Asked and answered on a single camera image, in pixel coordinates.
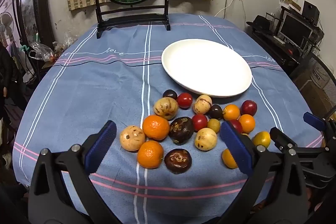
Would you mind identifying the dark red plum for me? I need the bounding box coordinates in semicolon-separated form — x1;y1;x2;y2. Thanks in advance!
240;100;258;116

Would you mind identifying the white round plate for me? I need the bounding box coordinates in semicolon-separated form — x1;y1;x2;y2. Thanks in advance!
161;39;253;98

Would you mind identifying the black mesh chair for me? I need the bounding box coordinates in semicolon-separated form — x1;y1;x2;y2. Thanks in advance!
290;52;336;119

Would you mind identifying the orange mandarin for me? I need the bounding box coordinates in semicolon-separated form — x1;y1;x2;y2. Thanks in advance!
137;140;164;169
142;115;171;141

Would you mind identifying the black hat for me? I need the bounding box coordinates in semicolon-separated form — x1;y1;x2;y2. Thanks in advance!
246;15;275;35

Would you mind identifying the plastic bag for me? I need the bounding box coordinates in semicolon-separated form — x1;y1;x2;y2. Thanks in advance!
28;42;55;62

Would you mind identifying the small orange citrus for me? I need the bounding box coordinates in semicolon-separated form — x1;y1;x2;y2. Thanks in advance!
223;104;241;121
238;114;256;133
222;148;239;169

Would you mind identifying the computer monitor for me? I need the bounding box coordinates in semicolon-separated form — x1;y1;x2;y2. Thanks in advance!
279;12;314;46

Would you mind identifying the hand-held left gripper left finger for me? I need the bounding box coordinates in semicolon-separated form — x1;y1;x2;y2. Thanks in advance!
28;120;121;224

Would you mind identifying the yellow green citrus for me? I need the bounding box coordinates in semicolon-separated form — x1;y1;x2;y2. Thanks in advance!
252;131;271;149

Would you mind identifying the white power cable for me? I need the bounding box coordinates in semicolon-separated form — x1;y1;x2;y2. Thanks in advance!
215;0;237;18

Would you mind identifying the blue striped tablecloth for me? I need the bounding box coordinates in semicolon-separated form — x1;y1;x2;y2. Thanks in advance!
12;13;324;224

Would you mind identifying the small yellow green fruit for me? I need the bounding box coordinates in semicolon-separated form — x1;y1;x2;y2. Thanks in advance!
207;118;221;134

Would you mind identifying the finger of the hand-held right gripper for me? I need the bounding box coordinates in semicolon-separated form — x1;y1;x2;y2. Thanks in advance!
269;127;298;151
303;112;336;140

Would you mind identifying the tan spotted round fruit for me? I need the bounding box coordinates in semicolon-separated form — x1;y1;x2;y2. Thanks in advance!
194;128;218;151
192;94;212;115
153;97;179;120
120;126;146;152

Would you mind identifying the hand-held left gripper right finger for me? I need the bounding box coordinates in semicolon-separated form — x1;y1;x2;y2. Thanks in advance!
218;121;309;224

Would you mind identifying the black computer desk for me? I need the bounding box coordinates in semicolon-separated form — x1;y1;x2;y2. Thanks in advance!
247;6;324;75

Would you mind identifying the dark purple plum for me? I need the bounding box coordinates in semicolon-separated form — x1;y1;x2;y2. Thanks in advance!
208;104;224;120
162;89;178;100

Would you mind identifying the long flat cardboard box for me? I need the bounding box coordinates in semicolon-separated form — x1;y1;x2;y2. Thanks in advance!
282;0;301;10

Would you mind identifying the dark purple mangosteen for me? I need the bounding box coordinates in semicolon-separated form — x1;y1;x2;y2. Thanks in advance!
164;149;192;174
168;116;195;146

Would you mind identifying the black speaker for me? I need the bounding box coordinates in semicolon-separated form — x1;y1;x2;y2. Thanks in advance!
302;0;320;25

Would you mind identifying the electric fan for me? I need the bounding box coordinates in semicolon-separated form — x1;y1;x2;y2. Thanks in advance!
0;12;15;42

